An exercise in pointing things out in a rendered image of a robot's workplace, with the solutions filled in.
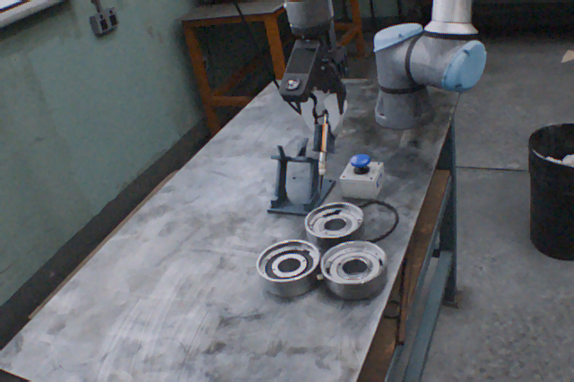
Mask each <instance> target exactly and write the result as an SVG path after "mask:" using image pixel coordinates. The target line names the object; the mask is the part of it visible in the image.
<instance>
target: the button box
mask: <svg viewBox="0 0 574 382"><path fill-rule="evenodd" d="M340 182H341V189H342V196H343V197H347V198H359V199H370V200H377V198H378V194H379V192H380V190H381V188H382V187H383V184H384V182H385V178H384V168H383V162H370V164H368V165H367V166H365V167H364V169H359V168H358V167H354V166H352V165H351V164H350V162H349V163H348V165H347V167H346V168H345V170H344V173H343V175H342V176H341V177H340Z"/></svg>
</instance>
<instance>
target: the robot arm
mask: <svg viewBox="0 0 574 382"><path fill-rule="evenodd" d="M473 7H474V3H473V0H434V2H433V9H432V16H433V18H432V22H431V23H430V24H429V25H428V26H427V27H425V28H424V34H423V33H422V32H423V28H422V26H421V24H418V23H410V24H404V25H399V26H393V27H389V28H387V29H384V30H382V31H380V32H379V33H378V34H377V35H376V37H375V49H374V52H375V54H376V64H377V69H378V82H379V94H378V101H377V105H376V108H375V118H376V122H377V123H378V124H379V125H381V126H383V127H387V128H391V129H400V130H410V129H415V128H419V127H422V126H426V125H428V124H429V123H430V122H432V121H433V120H434V119H435V117H436V107H435V105H434V104H433V101H432V99H431V96H430V94H429V91H428V89H427V86H429V87H433V88H438V89H442V90H444V91H456V92H459V93H461V92H466V91H469V90H471V89H472V88H473V87H474V86H475V84H476V83H477V81H478V80H479V79H480V77H481V76H482V74H483V69H484V65H485V62H486V51H485V50H484V46H483V44H481V43H480V42H478V41H477V33H478V31H477V30H476V29H475V28H474V26H473V25H472V12H473ZM284 8H285V9H286V10H287V15H288V20H289V23H290V24H291V33H292V34H295V35H302V36H303V39H302V40H297V41H296V43H295V46H294V48H293V49H292V52H291V56H290V59H289V62H288V65H287V67H286V70H285V72H284V75H283V80H282V83H281V86H280V89H279V93H280V94H281V96H282V98H283V100H284V101H288V102H295V103H296V106H297V108H298V110H299V112H300V114H301V115H302V117H303V119H304V121H305V122H306V124H307V126H308V127H309V128H310V129H311V131H312V132H313V133H314V132H315V125H318V121H317V112H318V110H319V98H317V96H316V95H315V92H314V91H322V92H323V93H327V92H329V89H330V93H329V94H328V95H327V96H325V98H324V99H323V104H324V107H325V109H327V110H328V113H329V117H328V120H329V122H330V133H331V134H332V136H333V137H334V138H336V137H337V136H338V134H339V132H341V130H342V127H343V122H344V114H345V111H346V110H347V102H346V95H347V91H346V90H345V85H344V83H343V82H342V81H341V78H342V75H341V72H342V71H343V72H344V78H346V76H347V75H348V74H349V66H348V58H347V51H346V46H337V43H336V42H335V29H334V22H333V15H334V11H333V5H332V0H285V4H284ZM344 56H345V62H346V69H345V67H344ZM341 61H342V65H340V62H341Z"/></svg>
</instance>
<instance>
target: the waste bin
mask: <svg viewBox="0 0 574 382"><path fill-rule="evenodd" d="M572 154H573V155H574V122H560V123H555V124H550V125H548V126H541V127H539V128H537V129H536V130H535V131H534V132H533V133H532V134H531V135H530V137H529V139H528V174H529V175H530V239H531V240H532V242H533V244H534V245H535V247H536V248H537V249H538V250H539V251H540V250H541V251H543V253H545V254H546V255H549V256H552V257H555V258H559V259H564V260H574V166H569V165H564V164H560V163H557V162H553V161H548V160H547V159H548V157H549V158H552V159H554V160H557V161H561V162H562V161H563V160H564V159H565V157H566V156H567V155H572Z"/></svg>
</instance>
